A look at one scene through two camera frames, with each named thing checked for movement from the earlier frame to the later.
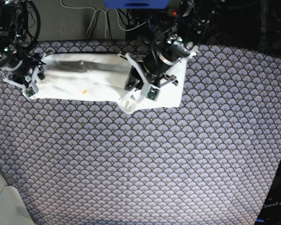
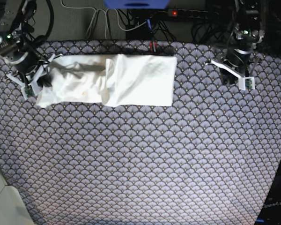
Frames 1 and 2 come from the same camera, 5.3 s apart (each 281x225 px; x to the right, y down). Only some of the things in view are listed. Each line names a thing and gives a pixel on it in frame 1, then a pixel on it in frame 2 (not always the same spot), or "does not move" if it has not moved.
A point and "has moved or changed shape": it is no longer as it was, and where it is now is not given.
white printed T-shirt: (99, 77) has moved or changed shape
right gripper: (147, 72) → (236, 67)
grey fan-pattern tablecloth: (211, 160) does not move
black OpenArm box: (276, 210) does not move
